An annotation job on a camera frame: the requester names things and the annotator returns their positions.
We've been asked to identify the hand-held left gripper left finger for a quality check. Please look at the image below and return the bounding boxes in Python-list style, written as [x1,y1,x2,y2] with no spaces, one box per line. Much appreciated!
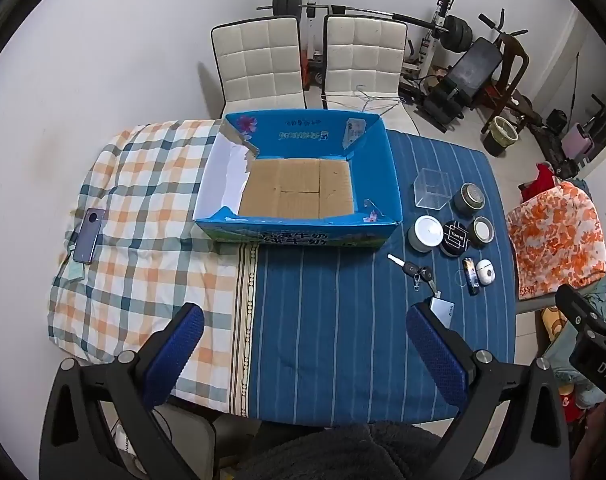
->
[39,302,205,480]

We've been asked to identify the grey power adapter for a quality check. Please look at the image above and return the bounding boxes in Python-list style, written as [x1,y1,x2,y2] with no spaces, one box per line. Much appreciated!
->
[427,297,456,330]

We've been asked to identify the black car key bunch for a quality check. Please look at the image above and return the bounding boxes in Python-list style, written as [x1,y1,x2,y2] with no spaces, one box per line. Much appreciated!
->
[387,253,441,297]

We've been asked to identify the clear plastic box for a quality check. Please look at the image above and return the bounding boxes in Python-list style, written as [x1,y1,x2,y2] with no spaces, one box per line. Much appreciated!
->
[413,169,452,210]

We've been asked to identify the white lid round tin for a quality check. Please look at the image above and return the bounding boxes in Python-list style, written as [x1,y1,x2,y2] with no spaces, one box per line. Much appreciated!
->
[408,215,444,254]

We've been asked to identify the grey chair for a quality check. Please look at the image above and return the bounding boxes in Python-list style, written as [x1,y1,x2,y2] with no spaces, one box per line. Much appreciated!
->
[155,404,218,480]

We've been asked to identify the dark green round tin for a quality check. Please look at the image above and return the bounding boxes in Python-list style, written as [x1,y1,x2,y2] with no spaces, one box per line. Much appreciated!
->
[452,182,486,219]
[470,216,495,250]

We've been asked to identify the orange floral cushion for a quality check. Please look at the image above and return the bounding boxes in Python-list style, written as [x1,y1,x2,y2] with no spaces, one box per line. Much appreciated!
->
[505,180,606,302]

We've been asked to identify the pink box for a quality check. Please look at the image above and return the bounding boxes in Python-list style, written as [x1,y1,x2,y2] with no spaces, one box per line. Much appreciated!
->
[563,125,596,166]

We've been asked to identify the purple smartphone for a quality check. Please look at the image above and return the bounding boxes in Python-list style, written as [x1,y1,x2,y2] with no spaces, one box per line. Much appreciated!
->
[73,208,106,265]

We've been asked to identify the brown exercise frame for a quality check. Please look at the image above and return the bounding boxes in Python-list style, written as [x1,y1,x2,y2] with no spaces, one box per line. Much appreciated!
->
[478,7,544,133]

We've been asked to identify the blue cardboard box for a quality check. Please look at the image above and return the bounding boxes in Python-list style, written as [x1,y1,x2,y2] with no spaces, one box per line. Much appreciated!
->
[193,110,402,257]

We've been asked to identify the pale teal cloth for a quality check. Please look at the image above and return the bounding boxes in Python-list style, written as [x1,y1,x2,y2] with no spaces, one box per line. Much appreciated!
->
[543,270,606,407]

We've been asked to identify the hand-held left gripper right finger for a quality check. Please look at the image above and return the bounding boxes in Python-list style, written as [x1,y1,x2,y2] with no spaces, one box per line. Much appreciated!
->
[405,302,571,480]

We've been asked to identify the dark fleece clothing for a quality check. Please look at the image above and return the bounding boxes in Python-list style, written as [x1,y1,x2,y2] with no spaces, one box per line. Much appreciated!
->
[235,422,464,480]

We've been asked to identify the plaid blanket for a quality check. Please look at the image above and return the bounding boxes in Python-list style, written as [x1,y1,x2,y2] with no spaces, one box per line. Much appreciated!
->
[47,119,261,417]

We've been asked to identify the red cloth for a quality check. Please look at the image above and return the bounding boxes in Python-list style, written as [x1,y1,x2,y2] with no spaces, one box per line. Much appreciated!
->
[520,162,560,203]

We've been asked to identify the white quilted chair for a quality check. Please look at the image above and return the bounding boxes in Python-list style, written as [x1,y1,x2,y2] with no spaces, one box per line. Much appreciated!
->
[323,15,418,136]
[211,16,306,117]

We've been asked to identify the wire clothes hangers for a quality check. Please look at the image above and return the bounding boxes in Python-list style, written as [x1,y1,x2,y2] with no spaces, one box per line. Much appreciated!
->
[355,84,402,116]

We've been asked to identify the black barbell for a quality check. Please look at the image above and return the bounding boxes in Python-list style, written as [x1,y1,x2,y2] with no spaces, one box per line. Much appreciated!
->
[257,0,476,54]

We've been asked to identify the black flat round tin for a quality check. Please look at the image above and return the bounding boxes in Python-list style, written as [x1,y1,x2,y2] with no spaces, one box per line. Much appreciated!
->
[439,220,472,258]

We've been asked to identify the green bucket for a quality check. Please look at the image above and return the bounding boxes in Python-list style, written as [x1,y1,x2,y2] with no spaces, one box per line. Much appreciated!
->
[483,116,522,157]

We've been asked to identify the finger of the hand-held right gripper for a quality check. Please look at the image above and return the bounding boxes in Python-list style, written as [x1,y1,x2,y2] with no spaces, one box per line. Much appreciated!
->
[555,284,606,342]

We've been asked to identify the black printed lighter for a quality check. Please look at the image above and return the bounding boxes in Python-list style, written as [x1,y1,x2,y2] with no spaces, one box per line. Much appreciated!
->
[462,257,480,295]

